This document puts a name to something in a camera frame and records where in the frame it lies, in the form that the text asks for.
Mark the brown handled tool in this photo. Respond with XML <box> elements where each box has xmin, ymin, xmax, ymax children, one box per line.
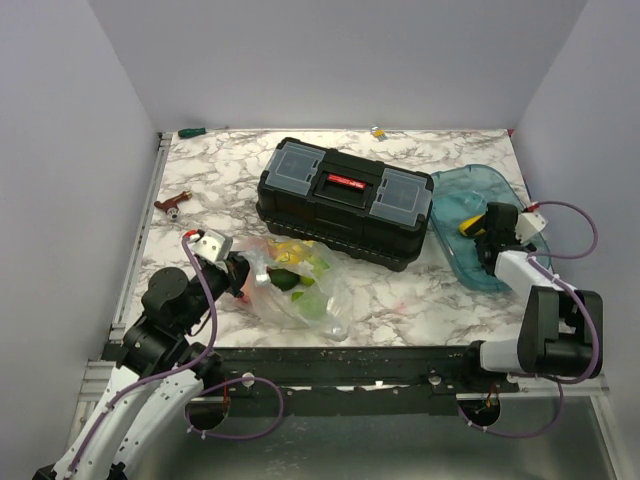
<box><xmin>154</xmin><ymin>190</ymin><xmax>192</xmax><ymax>221</ymax></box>

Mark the yellow fake corn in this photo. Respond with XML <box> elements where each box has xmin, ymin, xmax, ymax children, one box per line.
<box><xmin>458</xmin><ymin>214</ymin><xmax>485</xmax><ymax>237</ymax></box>

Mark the yellow fake fruit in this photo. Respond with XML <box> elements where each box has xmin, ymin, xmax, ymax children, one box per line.
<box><xmin>269</xmin><ymin>239</ymin><xmax>314</xmax><ymax>265</ymax></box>

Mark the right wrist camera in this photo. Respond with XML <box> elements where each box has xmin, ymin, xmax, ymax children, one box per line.
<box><xmin>515</xmin><ymin>203</ymin><xmax>547</xmax><ymax>244</ymax></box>

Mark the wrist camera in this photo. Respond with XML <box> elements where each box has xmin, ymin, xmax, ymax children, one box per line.
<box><xmin>515</xmin><ymin>203</ymin><xmax>547</xmax><ymax>244</ymax></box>
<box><xmin>183</xmin><ymin>229</ymin><xmax>233</xmax><ymax>264</ymax></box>

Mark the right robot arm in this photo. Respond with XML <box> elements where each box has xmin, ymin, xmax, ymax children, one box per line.
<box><xmin>460</xmin><ymin>202</ymin><xmax>603</xmax><ymax>385</ymax></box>

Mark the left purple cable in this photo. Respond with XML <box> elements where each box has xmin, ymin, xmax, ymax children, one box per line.
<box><xmin>67</xmin><ymin>234</ymin><xmax>221</xmax><ymax>476</ymax></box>

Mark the green fake fruit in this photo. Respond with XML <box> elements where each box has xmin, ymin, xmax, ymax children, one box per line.
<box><xmin>305</xmin><ymin>255</ymin><xmax>331</xmax><ymax>278</ymax></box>
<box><xmin>291</xmin><ymin>291</ymin><xmax>327</xmax><ymax>321</ymax></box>

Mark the clear plastic bag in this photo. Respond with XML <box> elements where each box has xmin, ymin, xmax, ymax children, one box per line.
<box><xmin>238</xmin><ymin>236</ymin><xmax>353</xmax><ymax>341</ymax></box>

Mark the dark green fake avocado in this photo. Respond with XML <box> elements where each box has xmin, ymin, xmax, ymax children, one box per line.
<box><xmin>267</xmin><ymin>269</ymin><xmax>300</xmax><ymax>292</ymax></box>

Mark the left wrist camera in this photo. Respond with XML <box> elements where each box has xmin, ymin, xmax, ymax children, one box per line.
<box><xmin>183</xmin><ymin>229</ymin><xmax>233</xmax><ymax>264</ymax></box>

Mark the blue transparent tray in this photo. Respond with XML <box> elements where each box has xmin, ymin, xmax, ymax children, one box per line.
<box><xmin>431</xmin><ymin>164</ymin><xmax>525</xmax><ymax>293</ymax></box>

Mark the green handled screwdriver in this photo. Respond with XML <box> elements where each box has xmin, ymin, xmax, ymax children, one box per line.
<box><xmin>177</xmin><ymin>125</ymin><xmax>229</xmax><ymax>139</ymax></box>

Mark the black plastic toolbox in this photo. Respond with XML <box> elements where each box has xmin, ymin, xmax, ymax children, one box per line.
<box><xmin>256</xmin><ymin>137</ymin><xmax>434</xmax><ymax>272</ymax></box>

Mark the black metal base rail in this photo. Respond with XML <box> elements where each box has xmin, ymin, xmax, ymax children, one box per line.
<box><xmin>186</xmin><ymin>345</ymin><xmax>518</xmax><ymax>426</ymax></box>

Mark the small yellow blue brush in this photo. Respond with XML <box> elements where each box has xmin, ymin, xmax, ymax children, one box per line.
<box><xmin>371</xmin><ymin>126</ymin><xmax>387</xmax><ymax>141</ymax></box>

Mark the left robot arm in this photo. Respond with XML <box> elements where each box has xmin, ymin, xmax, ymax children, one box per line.
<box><xmin>34</xmin><ymin>252</ymin><xmax>249</xmax><ymax>479</ymax></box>

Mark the red fake fruit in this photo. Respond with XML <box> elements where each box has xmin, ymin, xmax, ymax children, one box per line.
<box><xmin>236</xmin><ymin>277</ymin><xmax>255</xmax><ymax>305</ymax></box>

